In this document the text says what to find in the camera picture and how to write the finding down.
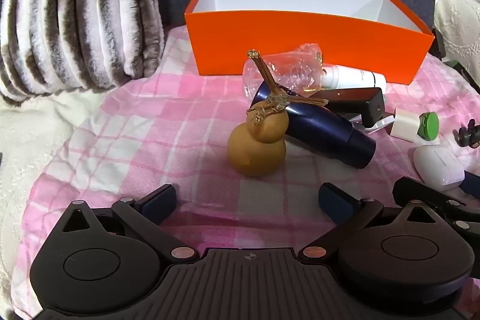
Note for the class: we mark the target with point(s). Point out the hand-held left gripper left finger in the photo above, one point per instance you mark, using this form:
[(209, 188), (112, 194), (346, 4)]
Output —
[(161, 202)]

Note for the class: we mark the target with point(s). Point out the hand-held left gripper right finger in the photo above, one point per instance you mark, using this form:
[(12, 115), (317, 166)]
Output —
[(333, 202)]

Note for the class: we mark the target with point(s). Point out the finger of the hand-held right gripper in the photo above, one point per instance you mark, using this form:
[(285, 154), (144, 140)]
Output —
[(472, 183), (412, 188)]

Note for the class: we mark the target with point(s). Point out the white earbud case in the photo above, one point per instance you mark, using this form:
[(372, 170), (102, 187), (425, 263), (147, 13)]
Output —
[(437, 166)]

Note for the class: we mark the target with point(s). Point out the dark blue bottle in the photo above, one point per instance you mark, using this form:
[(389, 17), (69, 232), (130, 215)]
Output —
[(318, 125)]

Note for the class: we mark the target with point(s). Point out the tan gourd with stem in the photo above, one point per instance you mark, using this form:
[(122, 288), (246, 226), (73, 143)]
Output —
[(258, 151)]

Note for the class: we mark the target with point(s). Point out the white tube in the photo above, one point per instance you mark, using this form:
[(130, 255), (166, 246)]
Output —
[(348, 77)]

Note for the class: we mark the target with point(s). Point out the clear plastic bag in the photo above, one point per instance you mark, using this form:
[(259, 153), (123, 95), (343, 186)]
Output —
[(292, 69)]

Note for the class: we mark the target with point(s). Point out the orange cardboard box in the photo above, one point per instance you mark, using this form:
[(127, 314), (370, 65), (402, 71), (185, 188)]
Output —
[(262, 42)]

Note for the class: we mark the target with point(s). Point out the pink checked sheet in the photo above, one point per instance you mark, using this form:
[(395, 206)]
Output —
[(150, 140)]

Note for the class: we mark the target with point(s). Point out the small white block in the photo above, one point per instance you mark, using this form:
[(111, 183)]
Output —
[(403, 125)]

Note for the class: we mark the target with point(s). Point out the black object with green trim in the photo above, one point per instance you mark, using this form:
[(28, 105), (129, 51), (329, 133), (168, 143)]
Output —
[(463, 74)]

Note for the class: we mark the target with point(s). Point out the cream fleece blanket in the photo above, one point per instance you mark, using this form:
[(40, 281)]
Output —
[(30, 140)]

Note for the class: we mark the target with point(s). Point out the white lace pillow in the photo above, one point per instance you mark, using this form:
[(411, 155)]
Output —
[(457, 24)]

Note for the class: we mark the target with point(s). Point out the striped fluffy pillow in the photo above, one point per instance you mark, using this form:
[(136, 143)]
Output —
[(75, 5)]

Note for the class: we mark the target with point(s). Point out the small black mount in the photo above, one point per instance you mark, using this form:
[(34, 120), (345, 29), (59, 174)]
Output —
[(468, 134)]

